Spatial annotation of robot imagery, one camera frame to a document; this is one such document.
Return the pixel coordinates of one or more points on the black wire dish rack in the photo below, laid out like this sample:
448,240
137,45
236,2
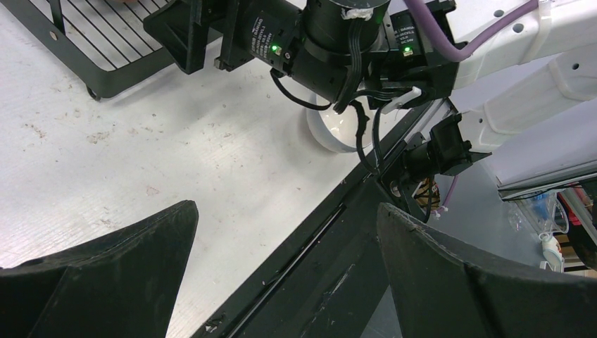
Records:
102,42

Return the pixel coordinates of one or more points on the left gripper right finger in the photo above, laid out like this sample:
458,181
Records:
444,287

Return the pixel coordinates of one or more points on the white bowl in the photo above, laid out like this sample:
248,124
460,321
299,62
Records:
337,132

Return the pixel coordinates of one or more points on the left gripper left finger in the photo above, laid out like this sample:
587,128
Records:
122,284

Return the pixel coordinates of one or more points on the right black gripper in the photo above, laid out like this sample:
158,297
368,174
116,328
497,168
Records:
185,29

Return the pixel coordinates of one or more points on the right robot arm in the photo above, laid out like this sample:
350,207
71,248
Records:
358,56

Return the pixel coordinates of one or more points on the black base panel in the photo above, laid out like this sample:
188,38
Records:
327,277

